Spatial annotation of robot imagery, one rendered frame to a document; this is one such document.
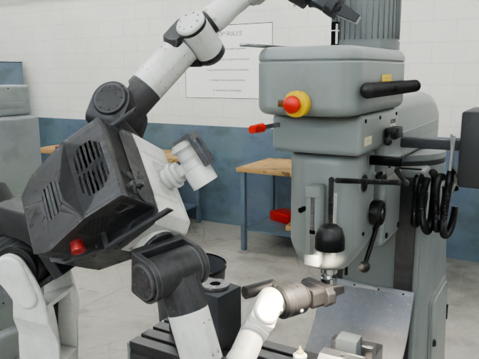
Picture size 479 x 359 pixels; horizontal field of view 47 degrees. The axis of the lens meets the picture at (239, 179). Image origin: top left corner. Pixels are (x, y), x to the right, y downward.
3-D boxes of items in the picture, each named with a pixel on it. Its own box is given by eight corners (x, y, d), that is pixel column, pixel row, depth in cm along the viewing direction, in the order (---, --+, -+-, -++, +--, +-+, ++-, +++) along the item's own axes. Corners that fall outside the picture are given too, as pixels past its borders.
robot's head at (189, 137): (182, 181, 128) (204, 167, 124) (162, 149, 128) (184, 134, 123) (196, 172, 133) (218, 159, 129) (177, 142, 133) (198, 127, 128)
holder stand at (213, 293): (218, 352, 174) (217, 293, 171) (168, 333, 188) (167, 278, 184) (241, 338, 184) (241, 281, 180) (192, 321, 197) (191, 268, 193)
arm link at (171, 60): (204, 38, 152) (151, 97, 149) (181, 3, 142) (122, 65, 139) (231, 49, 144) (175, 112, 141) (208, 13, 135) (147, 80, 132)
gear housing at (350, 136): (361, 157, 131) (363, 115, 129) (270, 151, 143) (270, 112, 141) (398, 142, 159) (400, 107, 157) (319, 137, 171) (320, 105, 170)
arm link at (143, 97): (125, 64, 135) (87, 105, 134) (150, 83, 133) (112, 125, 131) (140, 86, 146) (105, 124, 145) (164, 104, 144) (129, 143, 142)
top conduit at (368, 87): (374, 98, 120) (375, 82, 120) (356, 98, 123) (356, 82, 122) (420, 92, 159) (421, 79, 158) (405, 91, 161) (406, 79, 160)
